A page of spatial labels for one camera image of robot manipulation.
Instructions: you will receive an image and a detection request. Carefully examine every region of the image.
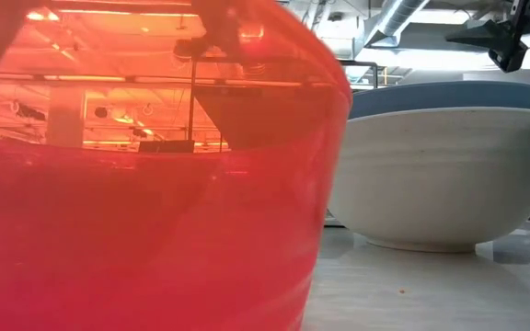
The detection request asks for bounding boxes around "silver ceiling air duct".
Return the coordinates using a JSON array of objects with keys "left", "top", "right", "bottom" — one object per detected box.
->
[{"left": 363, "top": 0, "right": 432, "bottom": 50}]

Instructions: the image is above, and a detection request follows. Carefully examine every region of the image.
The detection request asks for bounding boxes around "red translucent small bowl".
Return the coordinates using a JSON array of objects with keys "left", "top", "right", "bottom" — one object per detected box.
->
[{"left": 0, "top": 0, "right": 353, "bottom": 331}]

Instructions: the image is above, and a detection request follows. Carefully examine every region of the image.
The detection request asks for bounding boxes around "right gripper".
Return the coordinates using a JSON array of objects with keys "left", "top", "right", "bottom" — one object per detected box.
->
[{"left": 446, "top": 0, "right": 530, "bottom": 74}]

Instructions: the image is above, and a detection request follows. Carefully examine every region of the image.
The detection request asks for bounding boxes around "wooden box platform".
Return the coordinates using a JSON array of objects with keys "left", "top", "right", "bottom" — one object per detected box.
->
[{"left": 186, "top": 54, "right": 381, "bottom": 155}]

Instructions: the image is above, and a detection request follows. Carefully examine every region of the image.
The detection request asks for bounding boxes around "white large bowl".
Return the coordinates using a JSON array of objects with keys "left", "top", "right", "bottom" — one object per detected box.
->
[{"left": 328, "top": 106, "right": 530, "bottom": 254}]

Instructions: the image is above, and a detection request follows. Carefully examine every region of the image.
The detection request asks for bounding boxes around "blue large bowl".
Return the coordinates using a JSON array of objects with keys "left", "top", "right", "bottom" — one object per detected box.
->
[{"left": 348, "top": 81, "right": 530, "bottom": 120}]

